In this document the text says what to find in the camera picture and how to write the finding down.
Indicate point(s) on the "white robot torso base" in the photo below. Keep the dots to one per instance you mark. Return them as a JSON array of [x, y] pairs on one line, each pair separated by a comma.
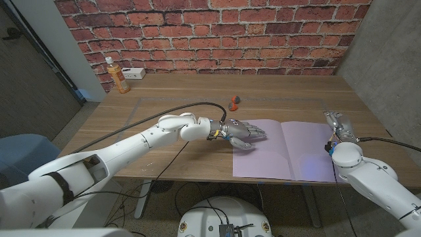
[[223, 214]]

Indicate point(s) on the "orange tea bottle white cap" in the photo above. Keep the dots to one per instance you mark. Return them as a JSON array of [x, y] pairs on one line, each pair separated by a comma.
[[118, 77]]

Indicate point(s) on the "purple file folder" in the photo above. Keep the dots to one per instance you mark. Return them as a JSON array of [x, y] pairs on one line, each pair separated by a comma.
[[263, 161]]

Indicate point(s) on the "red grey toy fruit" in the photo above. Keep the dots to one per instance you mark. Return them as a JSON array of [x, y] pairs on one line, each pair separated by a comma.
[[232, 107], [235, 99]]

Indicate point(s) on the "small grey electronics box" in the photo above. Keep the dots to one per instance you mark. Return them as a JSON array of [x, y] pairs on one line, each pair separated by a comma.
[[226, 231]]

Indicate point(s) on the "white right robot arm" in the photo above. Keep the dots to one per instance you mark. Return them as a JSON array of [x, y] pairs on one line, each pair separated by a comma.
[[371, 177]]

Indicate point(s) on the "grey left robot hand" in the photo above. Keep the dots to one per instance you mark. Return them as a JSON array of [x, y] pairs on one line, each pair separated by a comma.
[[238, 129]]

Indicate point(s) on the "black round floor disc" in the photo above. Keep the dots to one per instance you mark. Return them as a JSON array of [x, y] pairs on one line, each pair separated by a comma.
[[162, 186]]

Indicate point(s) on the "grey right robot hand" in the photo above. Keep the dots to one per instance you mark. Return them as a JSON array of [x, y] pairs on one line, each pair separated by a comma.
[[343, 126]]

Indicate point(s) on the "red brick print backdrop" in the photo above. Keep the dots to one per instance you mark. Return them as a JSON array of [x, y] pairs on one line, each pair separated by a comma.
[[213, 33]]

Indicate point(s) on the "white power strip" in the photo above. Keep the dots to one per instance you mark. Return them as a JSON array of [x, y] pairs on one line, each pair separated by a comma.
[[133, 73]]

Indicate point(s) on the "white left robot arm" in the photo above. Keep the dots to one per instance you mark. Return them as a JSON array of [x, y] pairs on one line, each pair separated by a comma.
[[131, 148]]

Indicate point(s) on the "blue chair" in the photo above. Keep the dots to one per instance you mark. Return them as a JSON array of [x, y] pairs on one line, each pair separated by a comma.
[[23, 154]]

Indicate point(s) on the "grey metal table leg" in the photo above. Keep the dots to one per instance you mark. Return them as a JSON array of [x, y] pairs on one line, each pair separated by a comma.
[[143, 200], [312, 207]]

